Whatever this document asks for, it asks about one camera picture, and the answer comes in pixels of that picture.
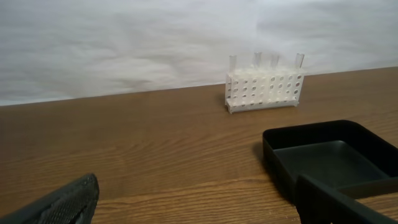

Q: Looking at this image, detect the white test tube rack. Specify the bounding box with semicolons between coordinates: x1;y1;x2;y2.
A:
224;67;305;114

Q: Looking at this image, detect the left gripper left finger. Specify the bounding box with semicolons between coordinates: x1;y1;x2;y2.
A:
0;173;100;224

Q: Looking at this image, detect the black tray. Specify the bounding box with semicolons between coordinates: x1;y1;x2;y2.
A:
262;119;398;206

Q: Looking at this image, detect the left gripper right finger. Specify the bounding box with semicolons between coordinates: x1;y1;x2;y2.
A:
295;174;398;224

